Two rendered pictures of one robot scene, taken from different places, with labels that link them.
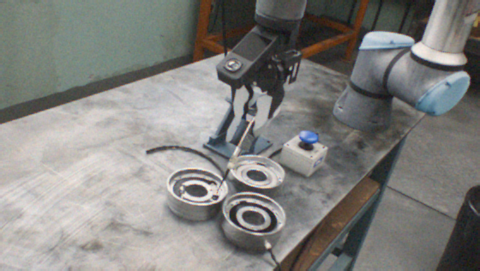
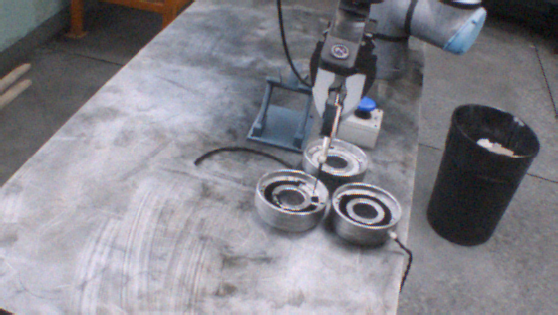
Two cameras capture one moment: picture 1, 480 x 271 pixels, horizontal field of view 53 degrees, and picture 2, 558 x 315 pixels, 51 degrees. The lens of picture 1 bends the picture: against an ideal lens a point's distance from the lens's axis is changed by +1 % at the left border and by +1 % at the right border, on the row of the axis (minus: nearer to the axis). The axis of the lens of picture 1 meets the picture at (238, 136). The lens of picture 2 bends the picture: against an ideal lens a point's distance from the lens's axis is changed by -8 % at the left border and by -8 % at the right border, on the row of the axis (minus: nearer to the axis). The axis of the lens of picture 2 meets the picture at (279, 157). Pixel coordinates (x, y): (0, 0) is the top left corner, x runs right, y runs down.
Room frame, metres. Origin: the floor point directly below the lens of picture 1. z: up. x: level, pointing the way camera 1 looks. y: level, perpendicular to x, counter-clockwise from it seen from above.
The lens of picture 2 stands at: (-0.02, 0.36, 1.40)
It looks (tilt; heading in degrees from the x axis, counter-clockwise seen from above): 34 degrees down; 338
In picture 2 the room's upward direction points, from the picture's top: 11 degrees clockwise
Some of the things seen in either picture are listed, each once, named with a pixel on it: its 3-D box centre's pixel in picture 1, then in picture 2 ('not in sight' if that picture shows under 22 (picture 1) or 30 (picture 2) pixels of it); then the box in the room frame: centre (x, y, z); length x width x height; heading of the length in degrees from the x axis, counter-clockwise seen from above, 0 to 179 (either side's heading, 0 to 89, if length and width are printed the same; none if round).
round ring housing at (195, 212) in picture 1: (195, 194); (290, 201); (0.67, 0.05, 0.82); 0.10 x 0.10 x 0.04
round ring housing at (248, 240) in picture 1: (252, 221); (364, 215); (0.63, -0.05, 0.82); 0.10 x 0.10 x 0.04
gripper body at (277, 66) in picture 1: (273, 50); (354, 22); (0.76, -0.03, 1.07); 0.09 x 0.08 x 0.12; 152
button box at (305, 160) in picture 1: (304, 153); (360, 122); (0.88, -0.14, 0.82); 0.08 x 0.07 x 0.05; 150
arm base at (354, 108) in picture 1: (367, 101); (381, 44); (1.16, -0.31, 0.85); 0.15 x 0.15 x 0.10
